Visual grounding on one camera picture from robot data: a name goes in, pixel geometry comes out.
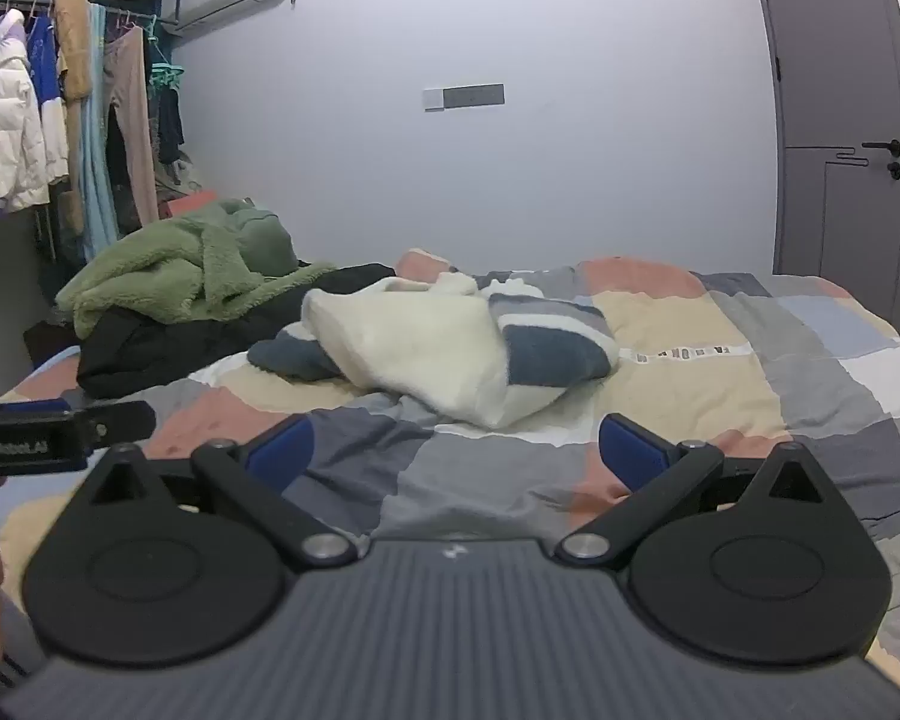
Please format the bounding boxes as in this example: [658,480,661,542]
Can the beige pink pants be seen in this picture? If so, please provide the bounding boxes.
[103,28,160,230]

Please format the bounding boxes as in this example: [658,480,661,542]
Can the floral patterned cloth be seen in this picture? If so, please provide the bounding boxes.
[154,154,205,203]

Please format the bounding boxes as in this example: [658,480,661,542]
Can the dark hanging garment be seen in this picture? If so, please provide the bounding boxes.
[154,86,187,166]

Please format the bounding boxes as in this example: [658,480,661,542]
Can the grey door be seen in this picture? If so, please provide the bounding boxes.
[746,0,900,335]

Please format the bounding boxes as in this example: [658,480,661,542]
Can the tan fluffy garment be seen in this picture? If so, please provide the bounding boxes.
[51,0,95,233]

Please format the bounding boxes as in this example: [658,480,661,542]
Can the grey wall switch panel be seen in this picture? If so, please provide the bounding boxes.
[422,84,506,112]

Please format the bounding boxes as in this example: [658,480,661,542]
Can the white puffer jacket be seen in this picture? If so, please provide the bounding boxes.
[0,11,52,215]

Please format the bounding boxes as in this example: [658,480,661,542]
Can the black garment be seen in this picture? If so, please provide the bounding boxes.
[76,262,398,398]

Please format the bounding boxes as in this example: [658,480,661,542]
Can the teal clothes hangers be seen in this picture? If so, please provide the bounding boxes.
[144,15,187,91]

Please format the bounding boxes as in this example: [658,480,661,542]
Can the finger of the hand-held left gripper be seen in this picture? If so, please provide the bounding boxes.
[73,400,157,445]

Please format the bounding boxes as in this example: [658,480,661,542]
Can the green fleece jacket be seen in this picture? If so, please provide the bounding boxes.
[56,199,320,338]

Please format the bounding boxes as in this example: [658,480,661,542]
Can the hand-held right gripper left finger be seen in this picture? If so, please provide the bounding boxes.
[82,414,359,569]

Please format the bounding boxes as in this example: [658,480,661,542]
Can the red box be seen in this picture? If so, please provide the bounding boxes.
[161,190,222,220]

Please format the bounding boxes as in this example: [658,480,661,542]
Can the patchwork blanket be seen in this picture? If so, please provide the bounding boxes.
[0,247,900,691]

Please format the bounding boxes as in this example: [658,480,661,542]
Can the cream striped sweater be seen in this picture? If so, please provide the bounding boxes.
[247,271,620,432]

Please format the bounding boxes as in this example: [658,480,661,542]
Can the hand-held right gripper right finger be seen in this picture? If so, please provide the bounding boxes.
[555,412,830,569]

